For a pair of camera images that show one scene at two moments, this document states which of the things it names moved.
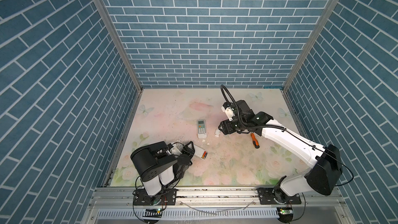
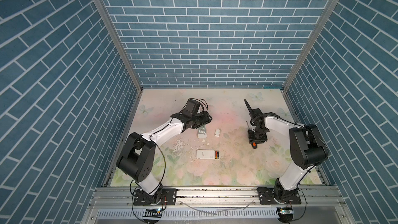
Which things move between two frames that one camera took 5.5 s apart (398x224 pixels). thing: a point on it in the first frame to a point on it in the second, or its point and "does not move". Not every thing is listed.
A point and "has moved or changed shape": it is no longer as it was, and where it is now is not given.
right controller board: (285, 214) does not move
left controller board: (153, 213) does not move
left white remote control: (201, 128) does not move
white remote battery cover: (200, 153) has moved or changed shape
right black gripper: (225, 127) to (251, 139)
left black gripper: (189, 153) to (205, 119)
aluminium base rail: (324, 205) does not move
